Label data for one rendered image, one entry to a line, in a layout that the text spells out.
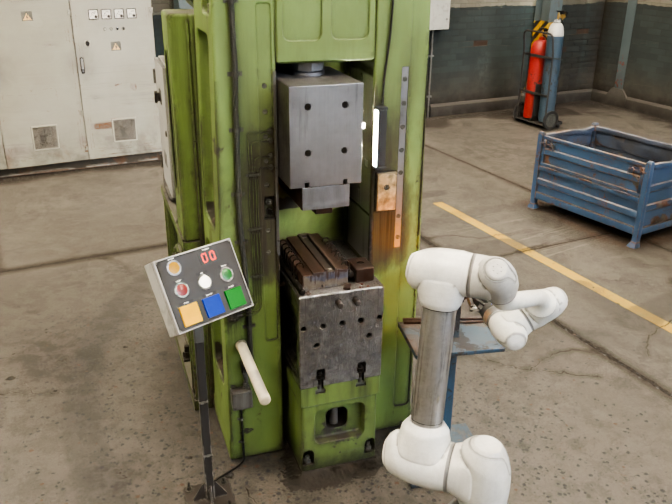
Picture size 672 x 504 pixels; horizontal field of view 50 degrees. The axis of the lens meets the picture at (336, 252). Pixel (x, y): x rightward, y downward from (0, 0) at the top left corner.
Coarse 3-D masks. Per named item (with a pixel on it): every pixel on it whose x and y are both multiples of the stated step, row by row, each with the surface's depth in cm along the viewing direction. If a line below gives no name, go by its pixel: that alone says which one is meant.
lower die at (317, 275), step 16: (288, 240) 336; (304, 240) 333; (320, 240) 335; (288, 256) 321; (304, 256) 319; (336, 256) 318; (304, 272) 306; (320, 272) 304; (336, 272) 306; (304, 288) 304
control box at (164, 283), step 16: (224, 240) 280; (176, 256) 266; (192, 256) 270; (208, 256) 274; (224, 256) 279; (160, 272) 261; (192, 272) 269; (208, 272) 273; (240, 272) 281; (160, 288) 261; (176, 288) 263; (192, 288) 267; (208, 288) 271; (224, 288) 276; (160, 304) 265; (176, 304) 262; (224, 304) 274; (176, 320) 261; (208, 320) 269
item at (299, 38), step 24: (288, 0) 272; (312, 0) 275; (336, 0) 278; (360, 0) 281; (288, 24) 276; (312, 24) 279; (336, 24) 282; (360, 24) 285; (288, 48) 278; (312, 48) 281; (336, 48) 284; (360, 48) 287
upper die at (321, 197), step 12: (288, 192) 308; (300, 192) 290; (312, 192) 289; (324, 192) 290; (336, 192) 292; (348, 192) 294; (300, 204) 292; (312, 204) 291; (324, 204) 292; (336, 204) 294; (348, 204) 296
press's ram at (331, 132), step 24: (288, 72) 298; (336, 72) 300; (288, 96) 271; (312, 96) 274; (336, 96) 277; (360, 96) 280; (288, 120) 275; (312, 120) 277; (336, 120) 281; (360, 120) 284; (288, 144) 279; (312, 144) 281; (336, 144) 284; (360, 144) 288; (288, 168) 283; (312, 168) 285; (336, 168) 288; (360, 168) 292
